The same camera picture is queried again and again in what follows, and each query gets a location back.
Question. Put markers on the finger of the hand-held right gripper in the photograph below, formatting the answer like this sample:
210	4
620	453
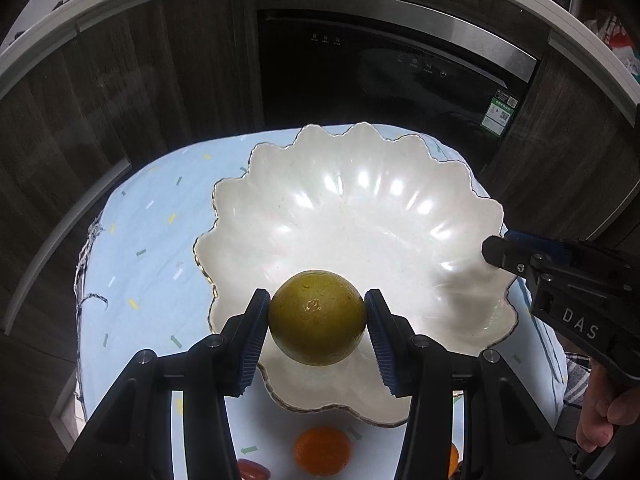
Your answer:
502	255
542	247

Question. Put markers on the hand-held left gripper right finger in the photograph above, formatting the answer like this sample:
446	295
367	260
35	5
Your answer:
382	345

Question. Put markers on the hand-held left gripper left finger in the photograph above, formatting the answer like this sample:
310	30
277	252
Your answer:
252	345

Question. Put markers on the green round citrus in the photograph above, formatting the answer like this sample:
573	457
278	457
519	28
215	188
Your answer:
316	317

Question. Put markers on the white scalloped bowl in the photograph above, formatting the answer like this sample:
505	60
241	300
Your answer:
350	230

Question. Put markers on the orange mandarin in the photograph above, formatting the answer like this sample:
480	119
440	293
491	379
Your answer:
453	460
321	452

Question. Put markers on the person's right hand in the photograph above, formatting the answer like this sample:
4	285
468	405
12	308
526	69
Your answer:
602	410

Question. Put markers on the grey checked cloth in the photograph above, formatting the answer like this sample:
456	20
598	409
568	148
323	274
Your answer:
575	380

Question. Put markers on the dark wood cabinet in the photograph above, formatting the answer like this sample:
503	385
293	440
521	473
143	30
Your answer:
555	150
115	110

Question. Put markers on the red cherry tomato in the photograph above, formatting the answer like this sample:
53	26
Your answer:
252	470

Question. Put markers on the light blue patterned tablecloth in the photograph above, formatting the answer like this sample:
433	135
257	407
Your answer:
150	260

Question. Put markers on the black built-in oven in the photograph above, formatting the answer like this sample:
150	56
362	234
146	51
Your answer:
380	85

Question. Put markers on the colourful printed bag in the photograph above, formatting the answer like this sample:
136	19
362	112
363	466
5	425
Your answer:
622	50

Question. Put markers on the white countertop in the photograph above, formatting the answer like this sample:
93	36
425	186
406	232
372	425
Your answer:
100	6

